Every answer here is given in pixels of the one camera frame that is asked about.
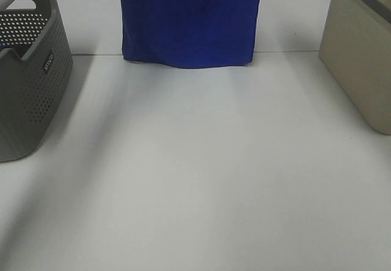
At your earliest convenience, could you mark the blue microfibre towel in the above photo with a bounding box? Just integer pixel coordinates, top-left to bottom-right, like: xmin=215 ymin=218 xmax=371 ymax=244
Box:
xmin=120 ymin=0 xmax=260 ymax=69

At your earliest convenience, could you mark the grey perforated plastic basket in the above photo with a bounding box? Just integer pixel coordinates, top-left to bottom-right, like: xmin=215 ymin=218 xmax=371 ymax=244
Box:
xmin=1 ymin=0 xmax=73 ymax=162

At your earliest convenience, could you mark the beige storage box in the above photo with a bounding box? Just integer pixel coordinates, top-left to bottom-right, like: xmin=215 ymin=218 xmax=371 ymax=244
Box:
xmin=319 ymin=0 xmax=390 ymax=135

